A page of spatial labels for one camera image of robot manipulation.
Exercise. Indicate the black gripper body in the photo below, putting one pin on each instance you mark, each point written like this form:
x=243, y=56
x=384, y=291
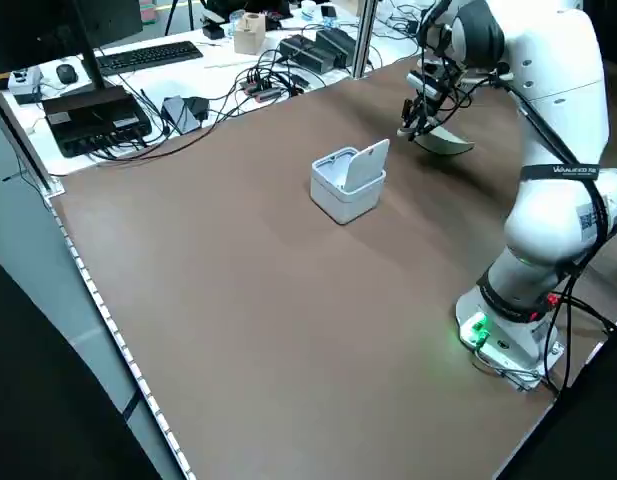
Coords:
x=447, y=87

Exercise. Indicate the beige plastic dustpan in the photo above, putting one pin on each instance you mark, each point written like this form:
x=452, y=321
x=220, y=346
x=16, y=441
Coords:
x=445, y=142

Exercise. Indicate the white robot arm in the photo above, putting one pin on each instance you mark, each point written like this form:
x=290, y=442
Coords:
x=553, y=50

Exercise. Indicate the white flip-lid trash can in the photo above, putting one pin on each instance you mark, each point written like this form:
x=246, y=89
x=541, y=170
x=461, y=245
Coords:
x=338, y=200

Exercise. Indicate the black charger dock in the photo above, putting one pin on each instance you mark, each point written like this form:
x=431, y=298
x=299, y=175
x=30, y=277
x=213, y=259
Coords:
x=305, y=52
x=338, y=45

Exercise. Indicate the red black usb hub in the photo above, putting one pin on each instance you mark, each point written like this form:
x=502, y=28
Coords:
x=260, y=92

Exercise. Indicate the black power adapter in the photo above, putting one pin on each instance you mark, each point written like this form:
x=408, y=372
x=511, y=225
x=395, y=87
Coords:
x=199, y=107

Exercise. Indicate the small black box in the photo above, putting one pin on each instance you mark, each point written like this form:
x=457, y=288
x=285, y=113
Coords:
x=213, y=31

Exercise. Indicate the grey power adapter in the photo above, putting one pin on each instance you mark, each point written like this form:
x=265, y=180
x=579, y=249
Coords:
x=178, y=115

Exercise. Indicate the black keyboard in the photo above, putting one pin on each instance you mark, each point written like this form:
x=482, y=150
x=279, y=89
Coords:
x=148, y=55

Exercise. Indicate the black electronics box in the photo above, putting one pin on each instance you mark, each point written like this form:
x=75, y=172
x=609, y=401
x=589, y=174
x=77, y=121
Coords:
x=93, y=117

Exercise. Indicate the black computer mouse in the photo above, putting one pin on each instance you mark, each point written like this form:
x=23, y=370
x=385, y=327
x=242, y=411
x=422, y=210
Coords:
x=66, y=73

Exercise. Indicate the black computer monitor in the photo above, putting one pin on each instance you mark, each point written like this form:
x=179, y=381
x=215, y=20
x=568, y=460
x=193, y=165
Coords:
x=38, y=25

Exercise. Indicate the white grey control box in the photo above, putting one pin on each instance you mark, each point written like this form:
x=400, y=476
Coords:
x=25, y=82

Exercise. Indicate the aluminium upright post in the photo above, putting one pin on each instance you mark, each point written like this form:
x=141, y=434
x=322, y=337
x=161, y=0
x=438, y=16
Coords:
x=363, y=35

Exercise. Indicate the aluminium frame beam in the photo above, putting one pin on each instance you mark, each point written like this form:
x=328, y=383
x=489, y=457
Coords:
x=23, y=135

